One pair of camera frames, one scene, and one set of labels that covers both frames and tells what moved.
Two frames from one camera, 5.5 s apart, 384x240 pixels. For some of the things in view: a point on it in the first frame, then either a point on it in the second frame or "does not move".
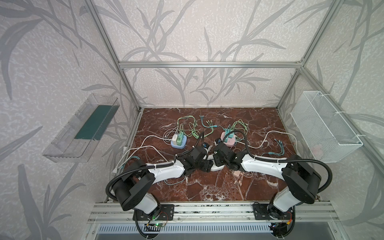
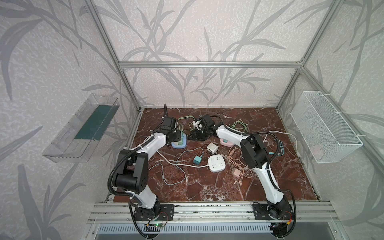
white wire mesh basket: x=328 y=137 does not move
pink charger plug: x=237 y=173 does not move
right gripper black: x=218 y=162 -> x=198 y=132
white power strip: x=215 y=168 does not move
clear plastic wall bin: x=76 y=139 does not move
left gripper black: x=202 y=163 -> x=174 y=136
